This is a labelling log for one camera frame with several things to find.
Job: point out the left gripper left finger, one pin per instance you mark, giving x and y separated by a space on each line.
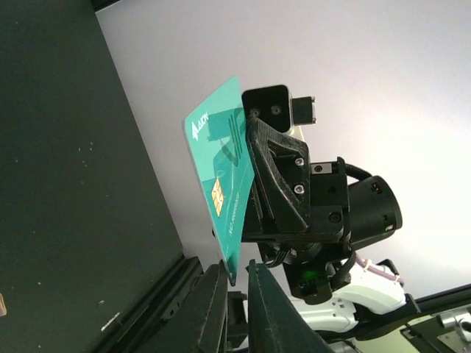
198 324

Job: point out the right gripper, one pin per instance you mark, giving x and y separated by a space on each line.
298 212

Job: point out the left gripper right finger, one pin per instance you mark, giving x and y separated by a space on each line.
274 325

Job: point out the teal chip credit card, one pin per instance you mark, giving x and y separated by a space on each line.
216 134

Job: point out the pink leather card holder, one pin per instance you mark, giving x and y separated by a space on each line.
3 308

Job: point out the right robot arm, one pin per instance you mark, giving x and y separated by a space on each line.
353 297

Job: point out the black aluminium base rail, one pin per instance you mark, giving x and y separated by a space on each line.
154 310

